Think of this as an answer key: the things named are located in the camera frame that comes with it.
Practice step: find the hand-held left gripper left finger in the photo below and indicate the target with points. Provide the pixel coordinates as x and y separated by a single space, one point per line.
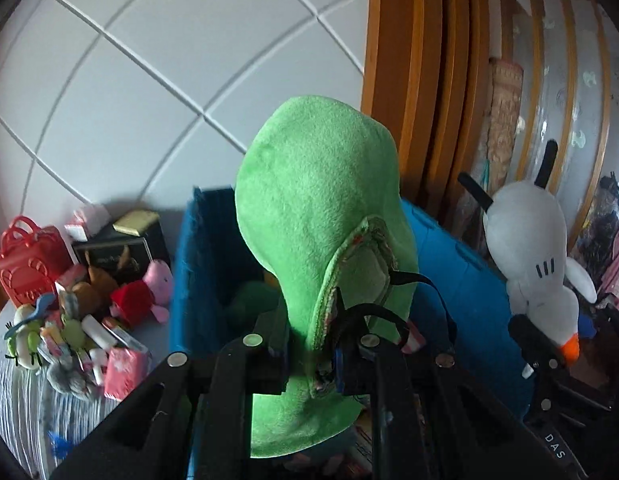
262 375

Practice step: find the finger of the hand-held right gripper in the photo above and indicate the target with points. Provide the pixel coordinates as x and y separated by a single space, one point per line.
534 340

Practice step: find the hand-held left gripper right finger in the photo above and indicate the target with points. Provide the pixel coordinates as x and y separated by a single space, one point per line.
357 375

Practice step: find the white goose plush toy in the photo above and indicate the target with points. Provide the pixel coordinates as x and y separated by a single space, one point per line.
529 230

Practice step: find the blue storage container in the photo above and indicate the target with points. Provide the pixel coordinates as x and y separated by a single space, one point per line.
209 260

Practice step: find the light green plush toy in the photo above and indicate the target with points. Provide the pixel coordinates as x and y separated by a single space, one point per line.
314 185

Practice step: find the pink cloth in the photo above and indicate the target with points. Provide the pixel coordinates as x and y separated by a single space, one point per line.
617 255

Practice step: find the pile of dark clothes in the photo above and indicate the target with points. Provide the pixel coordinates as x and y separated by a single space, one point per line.
602 230

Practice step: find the pink packet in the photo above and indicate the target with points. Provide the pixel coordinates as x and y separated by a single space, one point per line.
124 372

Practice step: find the flat white packet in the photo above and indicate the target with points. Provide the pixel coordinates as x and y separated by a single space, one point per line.
127 337

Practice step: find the pink plush toy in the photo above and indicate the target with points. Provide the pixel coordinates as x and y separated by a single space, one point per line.
158 280

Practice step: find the red plush toy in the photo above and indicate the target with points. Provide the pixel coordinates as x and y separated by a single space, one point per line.
132 302

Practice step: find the white tube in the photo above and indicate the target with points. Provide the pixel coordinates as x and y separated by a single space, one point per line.
99 332

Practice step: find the black box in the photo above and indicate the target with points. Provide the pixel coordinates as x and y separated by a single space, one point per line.
119 252

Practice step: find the brown plush toy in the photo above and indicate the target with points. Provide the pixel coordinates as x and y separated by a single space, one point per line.
96 285

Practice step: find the grey plush toy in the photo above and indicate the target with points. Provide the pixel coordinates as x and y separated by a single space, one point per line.
69 380

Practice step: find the pale yellow packet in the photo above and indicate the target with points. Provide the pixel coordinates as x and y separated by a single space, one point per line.
137 221

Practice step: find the patterned rolled carpet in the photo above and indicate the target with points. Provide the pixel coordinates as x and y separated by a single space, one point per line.
504 125

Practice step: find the pink and white box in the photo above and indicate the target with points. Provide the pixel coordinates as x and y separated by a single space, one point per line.
86 220

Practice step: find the blue plastic spoon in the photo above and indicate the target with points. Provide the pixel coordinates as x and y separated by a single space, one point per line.
36 310

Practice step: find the white and green plush toy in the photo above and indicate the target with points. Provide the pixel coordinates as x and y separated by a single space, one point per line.
24 340

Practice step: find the red toy handbag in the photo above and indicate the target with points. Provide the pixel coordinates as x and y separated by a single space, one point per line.
29 265

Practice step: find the wooden slat partition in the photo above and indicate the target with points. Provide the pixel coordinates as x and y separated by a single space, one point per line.
564 60

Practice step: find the wooden crib frame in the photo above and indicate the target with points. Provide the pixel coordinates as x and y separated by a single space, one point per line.
419 60

